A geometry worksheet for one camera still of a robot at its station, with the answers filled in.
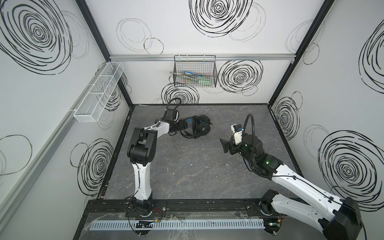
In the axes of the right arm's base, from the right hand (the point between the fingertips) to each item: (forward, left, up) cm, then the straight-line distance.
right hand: (227, 136), depth 77 cm
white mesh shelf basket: (+11, +68, +13) cm, 70 cm away
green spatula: (+30, +14, +12) cm, 35 cm away
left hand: (+21, +25, -17) cm, 37 cm away
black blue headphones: (+20, +16, -18) cm, 31 cm away
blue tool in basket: (+38, +23, +13) cm, 46 cm away
